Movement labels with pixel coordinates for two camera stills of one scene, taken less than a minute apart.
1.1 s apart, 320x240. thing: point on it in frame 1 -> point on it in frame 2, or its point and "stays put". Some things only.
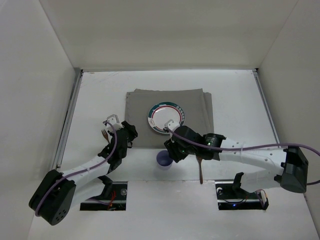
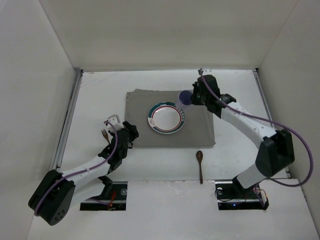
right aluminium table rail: (256, 73) stays put
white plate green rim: (160, 113) stays put
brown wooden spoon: (199, 159) stays put
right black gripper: (172, 150) -> (196, 92)
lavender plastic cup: (164, 160) -> (184, 99)
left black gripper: (127, 133) stays put
